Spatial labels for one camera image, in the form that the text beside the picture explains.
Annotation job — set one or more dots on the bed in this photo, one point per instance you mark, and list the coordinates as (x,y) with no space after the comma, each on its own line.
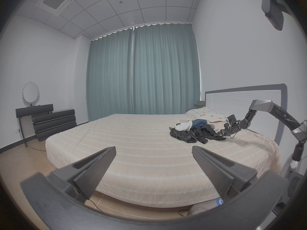
(144,140)

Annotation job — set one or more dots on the grey bedside table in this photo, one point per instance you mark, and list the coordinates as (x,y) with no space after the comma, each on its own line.
(200,103)

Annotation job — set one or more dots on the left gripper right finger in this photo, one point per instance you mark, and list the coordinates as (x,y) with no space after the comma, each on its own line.
(215,171)

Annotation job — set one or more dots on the white printed pillow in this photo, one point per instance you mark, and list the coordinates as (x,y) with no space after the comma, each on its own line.
(206,114)

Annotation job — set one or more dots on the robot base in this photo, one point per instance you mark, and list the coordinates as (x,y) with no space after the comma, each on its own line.
(200,208)

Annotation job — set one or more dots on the black dressing table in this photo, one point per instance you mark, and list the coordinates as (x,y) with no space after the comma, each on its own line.
(33,110)

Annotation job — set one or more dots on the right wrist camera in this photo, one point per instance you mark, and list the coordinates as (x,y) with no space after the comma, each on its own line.
(233,120)

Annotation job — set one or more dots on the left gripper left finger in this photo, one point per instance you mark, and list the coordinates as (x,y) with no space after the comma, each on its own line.
(96,171)

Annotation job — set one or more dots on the blue-green curtain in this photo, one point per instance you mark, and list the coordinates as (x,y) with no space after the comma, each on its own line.
(165,68)
(108,75)

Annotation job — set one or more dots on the black chest of drawers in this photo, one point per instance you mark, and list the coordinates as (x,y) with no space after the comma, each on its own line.
(54,124)

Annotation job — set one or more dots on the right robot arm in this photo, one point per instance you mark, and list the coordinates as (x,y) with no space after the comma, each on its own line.
(261,105)

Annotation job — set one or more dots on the pile of clothes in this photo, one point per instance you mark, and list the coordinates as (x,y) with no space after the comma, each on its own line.
(187,135)

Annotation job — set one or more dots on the round white-framed mirror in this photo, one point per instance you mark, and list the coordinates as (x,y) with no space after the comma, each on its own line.
(30,92)

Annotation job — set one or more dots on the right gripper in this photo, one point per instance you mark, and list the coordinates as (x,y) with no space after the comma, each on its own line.
(231,131)

